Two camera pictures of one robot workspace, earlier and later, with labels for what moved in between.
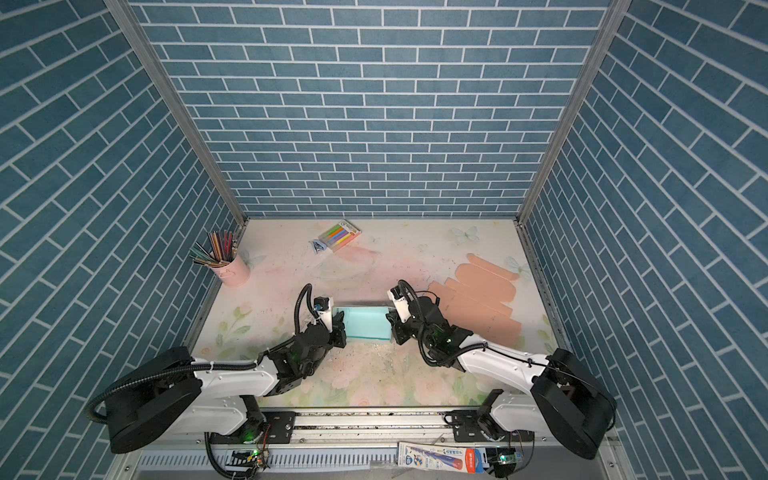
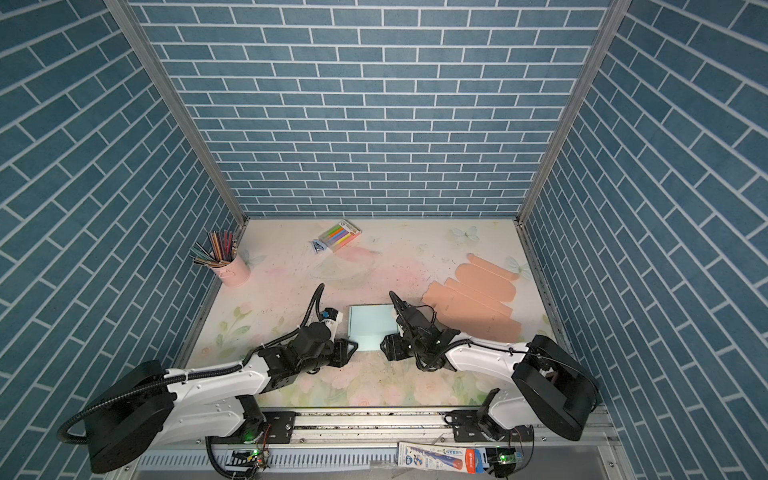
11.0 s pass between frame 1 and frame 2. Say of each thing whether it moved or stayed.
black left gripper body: stayed
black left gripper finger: moved
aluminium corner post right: stayed
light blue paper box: moved
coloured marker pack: stayed
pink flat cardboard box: stayed
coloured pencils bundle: stayed
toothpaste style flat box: stayed
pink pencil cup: stayed
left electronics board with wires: stayed
